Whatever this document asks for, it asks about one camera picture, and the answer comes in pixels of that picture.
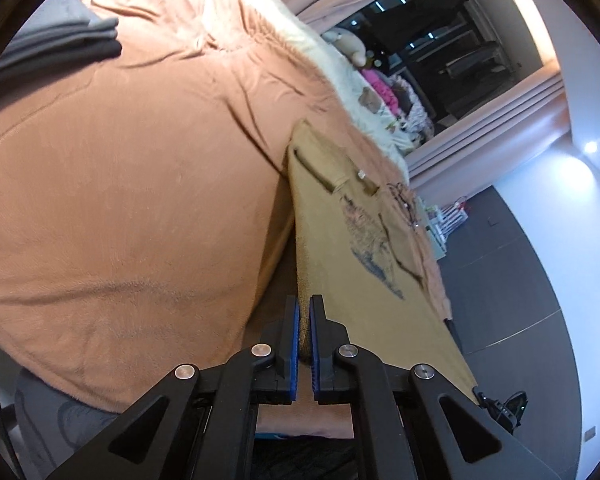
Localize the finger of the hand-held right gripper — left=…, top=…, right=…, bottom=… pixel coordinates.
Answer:
left=472, top=386, right=531, bottom=433

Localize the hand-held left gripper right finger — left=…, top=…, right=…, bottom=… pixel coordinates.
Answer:
left=309, top=295, right=561, bottom=480

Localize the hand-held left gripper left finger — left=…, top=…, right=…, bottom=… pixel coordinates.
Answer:
left=45, top=296, right=301, bottom=480

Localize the olive printed T-shirt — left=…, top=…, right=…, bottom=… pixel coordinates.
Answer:
left=285, top=119, right=478, bottom=401

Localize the stack of grey folded clothes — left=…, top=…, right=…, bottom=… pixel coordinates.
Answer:
left=0, top=0, right=123, bottom=81

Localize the white nightstand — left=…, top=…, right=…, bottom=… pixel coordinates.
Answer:
left=420, top=200, right=451, bottom=261

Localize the striped gift bag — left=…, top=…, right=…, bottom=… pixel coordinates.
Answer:
left=440, top=200, right=468, bottom=233

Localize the orange-brown blanket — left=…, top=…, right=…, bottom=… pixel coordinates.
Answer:
left=0, top=0, right=451, bottom=411

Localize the cream fluffy duvet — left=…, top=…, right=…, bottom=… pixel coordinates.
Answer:
left=200, top=0, right=411, bottom=181

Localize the pink plush toy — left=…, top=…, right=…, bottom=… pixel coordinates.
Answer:
left=362, top=67, right=401, bottom=111

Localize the white plush toy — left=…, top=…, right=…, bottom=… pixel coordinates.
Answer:
left=322, top=27, right=368, bottom=66

